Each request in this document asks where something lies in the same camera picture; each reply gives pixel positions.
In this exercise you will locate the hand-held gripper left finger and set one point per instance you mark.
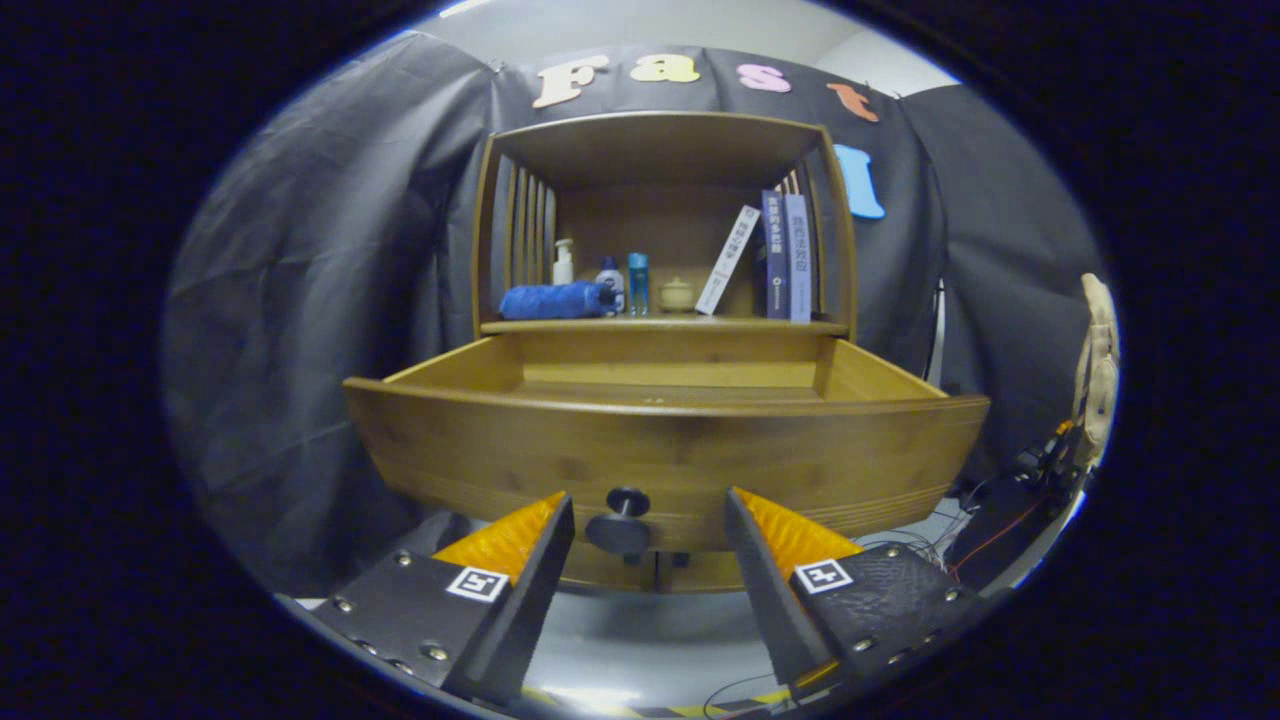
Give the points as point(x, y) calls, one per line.
point(530, 600)

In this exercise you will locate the dark blue book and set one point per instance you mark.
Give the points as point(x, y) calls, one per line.
point(775, 255)

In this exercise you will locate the black floor equipment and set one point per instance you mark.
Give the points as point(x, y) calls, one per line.
point(1000, 520)

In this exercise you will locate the light blue book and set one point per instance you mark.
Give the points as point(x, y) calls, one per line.
point(797, 260)

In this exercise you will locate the wooden cabinet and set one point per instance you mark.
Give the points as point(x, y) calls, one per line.
point(650, 150)

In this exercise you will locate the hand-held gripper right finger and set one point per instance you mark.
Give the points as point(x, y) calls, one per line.
point(765, 590)

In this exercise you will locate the wooden countertop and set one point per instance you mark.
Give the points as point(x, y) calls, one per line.
point(660, 325)

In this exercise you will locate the wooden drawer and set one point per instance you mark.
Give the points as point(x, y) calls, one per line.
point(650, 450)

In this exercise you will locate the wooden cabinet door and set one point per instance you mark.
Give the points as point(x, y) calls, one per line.
point(710, 572)
point(600, 575)

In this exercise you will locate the blue folded towel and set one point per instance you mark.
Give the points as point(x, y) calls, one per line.
point(550, 300)

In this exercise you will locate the white book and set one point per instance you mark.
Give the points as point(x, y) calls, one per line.
point(728, 260)

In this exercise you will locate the clear blue bottle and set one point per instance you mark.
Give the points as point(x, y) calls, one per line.
point(638, 285)

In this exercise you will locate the black tripod stand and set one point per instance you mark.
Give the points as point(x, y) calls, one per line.
point(936, 340)

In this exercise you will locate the cream lidded teacup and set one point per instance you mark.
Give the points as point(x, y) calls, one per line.
point(677, 296)

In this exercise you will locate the beige cloth bag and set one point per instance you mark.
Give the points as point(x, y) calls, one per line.
point(1098, 370)

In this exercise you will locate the white bottle blue cap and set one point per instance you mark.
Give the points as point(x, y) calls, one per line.
point(611, 278)

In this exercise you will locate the white pump bottle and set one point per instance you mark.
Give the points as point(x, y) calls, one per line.
point(563, 268)

